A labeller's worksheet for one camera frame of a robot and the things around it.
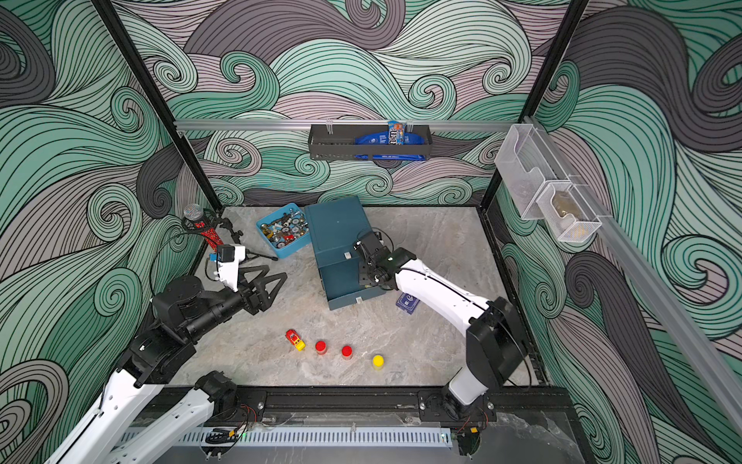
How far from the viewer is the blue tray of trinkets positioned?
1.06 meters

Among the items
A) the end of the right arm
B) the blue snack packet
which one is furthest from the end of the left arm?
the blue snack packet

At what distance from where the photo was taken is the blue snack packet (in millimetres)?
910

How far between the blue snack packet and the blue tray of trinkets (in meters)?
0.39
